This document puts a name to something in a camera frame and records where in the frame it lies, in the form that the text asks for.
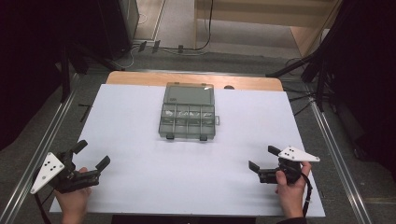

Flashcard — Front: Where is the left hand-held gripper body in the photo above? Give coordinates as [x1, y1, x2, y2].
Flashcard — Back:
[30, 151, 101, 194]

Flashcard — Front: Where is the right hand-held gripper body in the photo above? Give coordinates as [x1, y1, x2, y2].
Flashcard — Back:
[258, 145, 321, 185]

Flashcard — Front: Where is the grey clear plastic organizer box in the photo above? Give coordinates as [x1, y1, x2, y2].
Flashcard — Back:
[158, 81, 220, 142]

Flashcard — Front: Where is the person's left hand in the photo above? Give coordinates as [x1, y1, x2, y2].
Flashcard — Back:
[53, 167, 93, 224]

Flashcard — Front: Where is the person's right hand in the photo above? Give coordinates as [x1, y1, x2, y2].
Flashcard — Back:
[275, 161, 312, 218]

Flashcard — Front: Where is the white table mat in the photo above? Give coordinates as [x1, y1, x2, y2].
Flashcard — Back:
[49, 83, 326, 217]

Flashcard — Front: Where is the black metal stand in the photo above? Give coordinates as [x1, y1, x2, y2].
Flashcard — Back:
[265, 50, 332, 113]
[59, 43, 118, 105]

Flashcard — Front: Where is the wooden table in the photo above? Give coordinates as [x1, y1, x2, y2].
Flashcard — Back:
[106, 70, 284, 92]

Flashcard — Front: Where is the dark curtain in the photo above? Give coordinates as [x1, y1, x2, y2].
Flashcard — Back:
[323, 0, 396, 172]
[0, 0, 106, 152]

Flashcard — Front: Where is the black cabinet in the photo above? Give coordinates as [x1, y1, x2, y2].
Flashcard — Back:
[96, 0, 140, 61]

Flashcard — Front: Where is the light wooden furniture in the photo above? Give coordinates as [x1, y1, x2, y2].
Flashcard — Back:
[194, 0, 344, 58]

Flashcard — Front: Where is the metal floor rail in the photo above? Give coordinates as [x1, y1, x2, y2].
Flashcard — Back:
[0, 73, 81, 224]
[306, 92, 374, 224]

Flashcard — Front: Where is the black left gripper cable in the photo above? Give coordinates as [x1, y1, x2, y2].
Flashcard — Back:
[32, 190, 53, 224]

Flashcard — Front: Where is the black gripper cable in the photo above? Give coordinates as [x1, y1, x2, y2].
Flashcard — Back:
[300, 172, 314, 218]
[32, 190, 53, 224]

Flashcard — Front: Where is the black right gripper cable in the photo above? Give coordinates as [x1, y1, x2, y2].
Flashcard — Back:
[300, 172, 314, 218]

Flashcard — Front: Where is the white floor cable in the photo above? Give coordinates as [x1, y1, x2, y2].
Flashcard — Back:
[120, 45, 139, 69]

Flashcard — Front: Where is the black hanging cable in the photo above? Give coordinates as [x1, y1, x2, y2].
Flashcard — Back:
[161, 0, 215, 53]

